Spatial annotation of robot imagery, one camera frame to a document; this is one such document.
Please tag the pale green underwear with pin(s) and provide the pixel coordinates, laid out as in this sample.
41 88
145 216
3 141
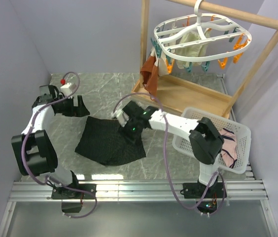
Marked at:
197 50

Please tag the aluminium mounting rail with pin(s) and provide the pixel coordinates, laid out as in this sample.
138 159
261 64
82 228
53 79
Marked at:
121 190

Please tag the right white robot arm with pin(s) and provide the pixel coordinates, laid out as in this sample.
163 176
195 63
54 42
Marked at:
205 140

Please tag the beige underwear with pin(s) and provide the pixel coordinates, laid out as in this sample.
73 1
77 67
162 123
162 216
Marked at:
160 57

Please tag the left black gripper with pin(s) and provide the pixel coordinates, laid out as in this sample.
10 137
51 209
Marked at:
77 111

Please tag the pink navy underwear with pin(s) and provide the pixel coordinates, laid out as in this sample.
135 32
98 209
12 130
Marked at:
228 151

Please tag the orange clothes peg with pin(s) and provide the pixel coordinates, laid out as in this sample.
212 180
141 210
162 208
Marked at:
170 65

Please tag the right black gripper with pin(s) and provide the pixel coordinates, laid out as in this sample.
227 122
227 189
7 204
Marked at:
125 131

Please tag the white plastic basket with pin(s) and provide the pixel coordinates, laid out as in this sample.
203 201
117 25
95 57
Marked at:
237 139

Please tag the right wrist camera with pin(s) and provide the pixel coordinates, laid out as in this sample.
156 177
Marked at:
121 116

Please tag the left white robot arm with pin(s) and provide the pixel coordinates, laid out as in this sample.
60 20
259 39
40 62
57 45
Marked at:
34 152

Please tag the teal clothes peg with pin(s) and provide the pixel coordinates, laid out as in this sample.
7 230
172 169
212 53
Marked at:
189 67

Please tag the wooden drying rack frame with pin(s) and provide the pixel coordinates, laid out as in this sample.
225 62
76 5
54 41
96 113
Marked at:
212 86

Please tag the rust brown underwear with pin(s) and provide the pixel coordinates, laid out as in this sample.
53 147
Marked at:
149 72

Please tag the white clip hanger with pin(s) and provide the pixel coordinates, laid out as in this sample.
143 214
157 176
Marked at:
212 28

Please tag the black striped underwear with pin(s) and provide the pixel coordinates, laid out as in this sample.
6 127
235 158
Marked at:
101 142

